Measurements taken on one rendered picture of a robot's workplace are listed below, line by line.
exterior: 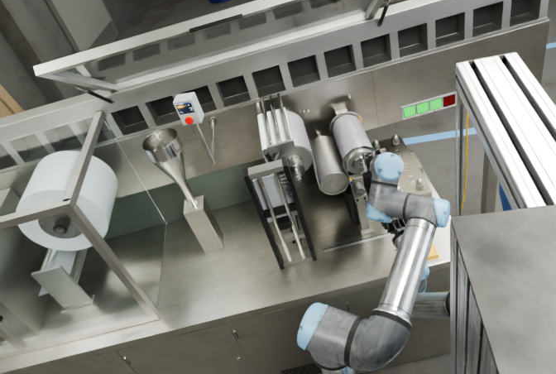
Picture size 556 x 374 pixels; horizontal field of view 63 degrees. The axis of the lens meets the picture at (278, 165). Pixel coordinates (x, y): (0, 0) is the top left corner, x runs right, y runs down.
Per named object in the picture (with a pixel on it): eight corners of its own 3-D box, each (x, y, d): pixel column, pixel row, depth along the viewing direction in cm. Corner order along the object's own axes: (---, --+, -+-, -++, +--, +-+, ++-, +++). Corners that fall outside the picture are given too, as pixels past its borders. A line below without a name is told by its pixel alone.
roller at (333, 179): (323, 198, 185) (317, 177, 178) (312, 160, 205) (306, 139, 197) (351, 190, 184) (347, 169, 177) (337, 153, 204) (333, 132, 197)
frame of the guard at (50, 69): (34, 92, 132) (26, 67, 131) (112, 104, 187) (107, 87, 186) (416, -20, 124) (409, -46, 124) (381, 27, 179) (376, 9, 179)
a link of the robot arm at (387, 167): (373, 180, 123) (378, 150, 122) (368, 179, 134) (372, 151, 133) (402, 185, 122) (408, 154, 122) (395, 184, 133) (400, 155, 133)
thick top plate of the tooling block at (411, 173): (395, 210, 190) (394, 200, 186) (369, 153, 221) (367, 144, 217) (432, 201, 189) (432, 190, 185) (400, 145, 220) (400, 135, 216)
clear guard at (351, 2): (47, 70, 134) (46, 69, 134) (115, 88, 184) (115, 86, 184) (394, -32, 127) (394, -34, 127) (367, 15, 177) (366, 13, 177)
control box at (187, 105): (182, 128, 157) (170, 105, 151) (186, 117, 162) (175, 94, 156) (200, 126, 156) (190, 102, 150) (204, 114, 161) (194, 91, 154)
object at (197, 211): (199, 259, 206) (146, 167, 170) (200, 236, 217) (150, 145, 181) (229, 251, 205) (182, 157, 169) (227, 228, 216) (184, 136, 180)
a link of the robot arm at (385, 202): (400, 227, 121) (406, 186, 121) (360, 218, 127) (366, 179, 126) (407, 225, 128) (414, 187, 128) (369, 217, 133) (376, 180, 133)
